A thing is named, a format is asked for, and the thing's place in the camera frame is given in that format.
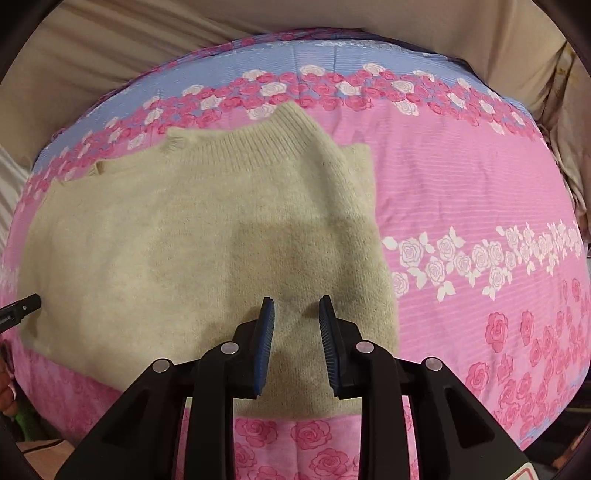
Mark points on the beige curtain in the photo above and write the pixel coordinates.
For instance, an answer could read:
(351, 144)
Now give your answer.
(92, 50)

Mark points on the pink floral bed sheet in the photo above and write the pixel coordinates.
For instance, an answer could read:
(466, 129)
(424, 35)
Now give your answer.
(461, 184)

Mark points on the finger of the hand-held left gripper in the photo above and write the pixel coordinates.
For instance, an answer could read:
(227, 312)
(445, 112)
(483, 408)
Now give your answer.
(22, 308)

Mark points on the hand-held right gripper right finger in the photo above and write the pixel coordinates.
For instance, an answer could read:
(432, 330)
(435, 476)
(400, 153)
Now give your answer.
(328, 344)

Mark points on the white satin curtain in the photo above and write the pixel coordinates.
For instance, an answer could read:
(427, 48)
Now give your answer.
(8, 184)

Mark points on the beige sweater with black hearts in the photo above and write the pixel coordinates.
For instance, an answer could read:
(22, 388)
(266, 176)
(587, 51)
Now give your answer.
(184, 258)

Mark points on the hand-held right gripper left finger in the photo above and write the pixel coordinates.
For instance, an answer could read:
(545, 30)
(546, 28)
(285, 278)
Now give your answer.
(265, 344)

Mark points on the green object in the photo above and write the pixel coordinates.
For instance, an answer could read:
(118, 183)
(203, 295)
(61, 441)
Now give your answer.
(24, 421)

